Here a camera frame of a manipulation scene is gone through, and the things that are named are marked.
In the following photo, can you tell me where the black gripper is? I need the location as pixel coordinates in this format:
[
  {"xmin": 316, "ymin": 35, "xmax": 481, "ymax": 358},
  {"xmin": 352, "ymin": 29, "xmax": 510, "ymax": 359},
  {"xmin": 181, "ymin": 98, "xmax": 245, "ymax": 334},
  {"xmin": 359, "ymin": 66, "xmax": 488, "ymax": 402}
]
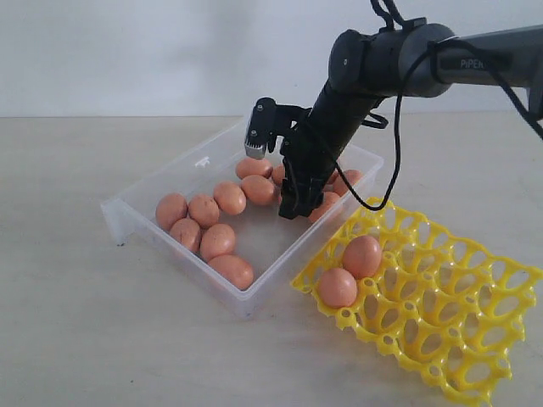
[{"xmin": 278, "ymin": 126, "xmax": 339, "ymax": 219}]

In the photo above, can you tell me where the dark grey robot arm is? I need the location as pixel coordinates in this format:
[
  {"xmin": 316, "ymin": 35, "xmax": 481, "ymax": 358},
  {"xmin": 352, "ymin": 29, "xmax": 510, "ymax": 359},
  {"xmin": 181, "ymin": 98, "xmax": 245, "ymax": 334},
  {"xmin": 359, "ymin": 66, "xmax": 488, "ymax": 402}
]
[{"xmin": 279, "ymin": 24, "xmax": 542, "ymax": 220}]

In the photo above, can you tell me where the yellow plastic egg tray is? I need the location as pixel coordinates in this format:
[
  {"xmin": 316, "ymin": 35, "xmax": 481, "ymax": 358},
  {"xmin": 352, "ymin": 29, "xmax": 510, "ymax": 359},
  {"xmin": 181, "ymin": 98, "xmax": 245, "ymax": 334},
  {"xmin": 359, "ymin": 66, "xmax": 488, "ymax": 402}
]
[{"xmin": 291, "ymin": 203, "xmax": 542, "ymax": 406}]

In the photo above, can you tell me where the clear plastic bin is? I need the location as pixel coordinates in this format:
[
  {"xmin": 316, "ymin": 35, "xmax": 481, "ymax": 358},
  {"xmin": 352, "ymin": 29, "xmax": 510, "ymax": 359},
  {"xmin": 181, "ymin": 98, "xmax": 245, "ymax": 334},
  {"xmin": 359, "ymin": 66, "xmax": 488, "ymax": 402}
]
[{"xmin": 102, "ymin": 119, "xmax": 360, "ymax": 320}]

